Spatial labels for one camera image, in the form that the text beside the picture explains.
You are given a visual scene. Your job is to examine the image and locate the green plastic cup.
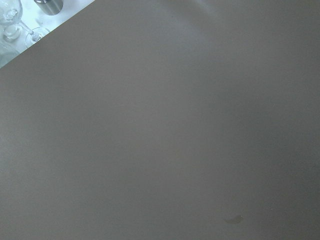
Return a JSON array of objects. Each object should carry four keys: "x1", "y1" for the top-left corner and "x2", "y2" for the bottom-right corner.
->
[{"x1": 34, "y1": 0, "x2": 64, "y2": 16}]

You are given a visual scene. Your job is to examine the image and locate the wine glass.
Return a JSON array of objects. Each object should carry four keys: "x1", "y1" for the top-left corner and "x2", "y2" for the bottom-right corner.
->
[{"x1": 0, "y1": 0, "x2": 50, "y2": 48}]

